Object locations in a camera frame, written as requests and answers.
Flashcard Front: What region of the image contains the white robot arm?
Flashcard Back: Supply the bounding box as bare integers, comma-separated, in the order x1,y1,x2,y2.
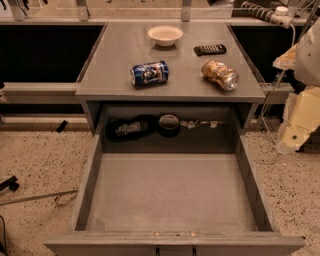
273,18,320,154

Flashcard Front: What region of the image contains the grey cabinet with top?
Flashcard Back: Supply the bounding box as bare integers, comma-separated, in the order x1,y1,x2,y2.
75,21,267,137

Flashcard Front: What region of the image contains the white cable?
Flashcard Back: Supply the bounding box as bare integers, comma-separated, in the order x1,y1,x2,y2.
257,23,297,166

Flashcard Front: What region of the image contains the open grey top drawer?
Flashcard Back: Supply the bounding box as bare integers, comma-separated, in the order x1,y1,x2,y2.
44,105,306,256

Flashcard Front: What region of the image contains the white corrugated hose fixture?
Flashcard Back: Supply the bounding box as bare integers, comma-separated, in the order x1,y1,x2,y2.
241,1,293,29

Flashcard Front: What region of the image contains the blue pepsi can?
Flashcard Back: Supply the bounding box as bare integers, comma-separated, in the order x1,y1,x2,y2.
130,60,169,87

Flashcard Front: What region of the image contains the small black block on floor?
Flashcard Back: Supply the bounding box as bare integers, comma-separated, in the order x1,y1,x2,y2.
56,120,68,133

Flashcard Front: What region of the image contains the black strap with buckle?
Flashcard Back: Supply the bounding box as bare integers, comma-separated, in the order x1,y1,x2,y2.
105,114,158,143

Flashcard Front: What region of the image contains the black remote control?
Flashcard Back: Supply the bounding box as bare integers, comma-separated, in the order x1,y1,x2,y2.
194,44,227,56

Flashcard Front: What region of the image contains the black tape roll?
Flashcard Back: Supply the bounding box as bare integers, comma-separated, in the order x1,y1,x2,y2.
158,114,180,138

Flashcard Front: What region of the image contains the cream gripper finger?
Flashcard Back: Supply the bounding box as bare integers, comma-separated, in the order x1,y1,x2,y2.
276,86,320,154

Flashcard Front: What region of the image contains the white bowl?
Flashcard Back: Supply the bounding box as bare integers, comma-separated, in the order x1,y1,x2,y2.
147,25,183,47

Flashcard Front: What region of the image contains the crumpled white paper strip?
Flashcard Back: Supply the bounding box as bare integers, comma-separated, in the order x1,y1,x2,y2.
180,120,224,129

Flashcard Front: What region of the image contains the thin metal rod on floor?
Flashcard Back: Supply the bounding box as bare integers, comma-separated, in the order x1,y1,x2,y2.
0,190,78,206

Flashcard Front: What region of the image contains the black bracket on floor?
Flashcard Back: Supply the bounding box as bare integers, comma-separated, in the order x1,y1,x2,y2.
0,176,19,192

